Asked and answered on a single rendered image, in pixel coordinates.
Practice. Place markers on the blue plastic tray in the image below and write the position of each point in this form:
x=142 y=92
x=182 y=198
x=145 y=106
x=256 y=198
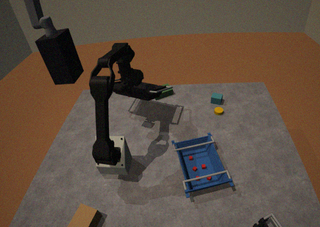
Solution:
x=203 y=154

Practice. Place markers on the small teal block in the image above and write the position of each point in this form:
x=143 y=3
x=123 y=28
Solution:
x=216 y=98

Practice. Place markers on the green rectangular block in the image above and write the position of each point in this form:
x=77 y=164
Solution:
x=165 y=93

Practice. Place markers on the yellow short cylinder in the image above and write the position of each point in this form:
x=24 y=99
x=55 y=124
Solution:
x=218 y=111

